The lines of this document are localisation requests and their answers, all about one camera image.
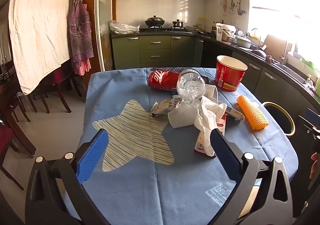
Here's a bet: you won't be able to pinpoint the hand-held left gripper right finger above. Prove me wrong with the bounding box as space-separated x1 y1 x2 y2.
207 128 294 225

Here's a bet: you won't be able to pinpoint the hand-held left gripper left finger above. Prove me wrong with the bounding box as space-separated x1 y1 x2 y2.
25 128 110 225

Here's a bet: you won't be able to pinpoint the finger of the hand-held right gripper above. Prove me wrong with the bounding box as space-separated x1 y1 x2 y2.
306 108 320 125

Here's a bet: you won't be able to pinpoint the red and white carton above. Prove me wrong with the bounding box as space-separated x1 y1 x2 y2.
193 113 227 157

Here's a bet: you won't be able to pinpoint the dark bin with yellow rim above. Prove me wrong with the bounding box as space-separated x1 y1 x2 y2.
262 101 296 138

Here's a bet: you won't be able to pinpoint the orange foam net sleeve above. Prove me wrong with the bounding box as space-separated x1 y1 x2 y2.
236 95 270 131

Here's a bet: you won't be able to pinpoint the red paper cup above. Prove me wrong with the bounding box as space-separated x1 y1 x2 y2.
214 55 248 92

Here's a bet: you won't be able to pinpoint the clear plastic bottle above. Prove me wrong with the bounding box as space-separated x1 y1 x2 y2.
176 68 208 101

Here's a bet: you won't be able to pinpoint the cream snack wrapper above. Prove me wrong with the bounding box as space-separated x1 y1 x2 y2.
149 96 183 118

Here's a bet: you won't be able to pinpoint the red soda can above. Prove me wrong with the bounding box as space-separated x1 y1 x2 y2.
147 70 184 91

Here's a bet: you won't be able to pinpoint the person's right hand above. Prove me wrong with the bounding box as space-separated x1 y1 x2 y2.
309 152 320 180

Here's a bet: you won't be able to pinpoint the green base cabinet row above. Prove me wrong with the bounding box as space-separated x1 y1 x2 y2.
195 37 320 125

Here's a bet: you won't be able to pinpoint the white paper towel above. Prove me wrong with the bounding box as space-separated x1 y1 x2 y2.
167 96 228 158

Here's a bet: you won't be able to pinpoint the steel sink faucet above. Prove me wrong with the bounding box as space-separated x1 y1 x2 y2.
280 40 295 65

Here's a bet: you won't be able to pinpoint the blue star print tablecloth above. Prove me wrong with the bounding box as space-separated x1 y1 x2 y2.
60 67 299 225

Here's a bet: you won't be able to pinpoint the brown cutting board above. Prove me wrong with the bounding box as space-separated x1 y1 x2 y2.
262 34 287 56

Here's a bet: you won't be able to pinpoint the dark wooden chair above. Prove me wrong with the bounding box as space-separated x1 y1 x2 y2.
32 61 83 114

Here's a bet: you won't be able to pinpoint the white enamel pot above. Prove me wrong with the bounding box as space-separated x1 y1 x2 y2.
235 36 253 49

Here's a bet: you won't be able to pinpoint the green base cabinet with drawers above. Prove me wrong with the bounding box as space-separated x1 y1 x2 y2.
112 35 195 70

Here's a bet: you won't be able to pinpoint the white plastic bucket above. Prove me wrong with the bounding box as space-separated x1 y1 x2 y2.
215 23 236 43

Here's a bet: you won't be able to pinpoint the purple checked apron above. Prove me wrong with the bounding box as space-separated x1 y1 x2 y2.
67 0 94 76

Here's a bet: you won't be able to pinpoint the glass pot lid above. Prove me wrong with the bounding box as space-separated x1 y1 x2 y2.
192 25 207 35

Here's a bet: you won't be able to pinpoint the clear plastic bag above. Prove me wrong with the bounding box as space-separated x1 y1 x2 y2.
109 20 140 34

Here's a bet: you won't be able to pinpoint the hanging kitchen utensils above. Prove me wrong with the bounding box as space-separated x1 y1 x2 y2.
221 0 247 16

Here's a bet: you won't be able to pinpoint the black gas stove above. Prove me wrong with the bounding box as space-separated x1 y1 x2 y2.
139 27 194 33

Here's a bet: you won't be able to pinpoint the white hanging sheet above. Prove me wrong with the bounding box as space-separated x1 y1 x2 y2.
8 0 75 95

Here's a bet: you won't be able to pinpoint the black wok with lid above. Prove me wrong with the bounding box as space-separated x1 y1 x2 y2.
145 15 166 27

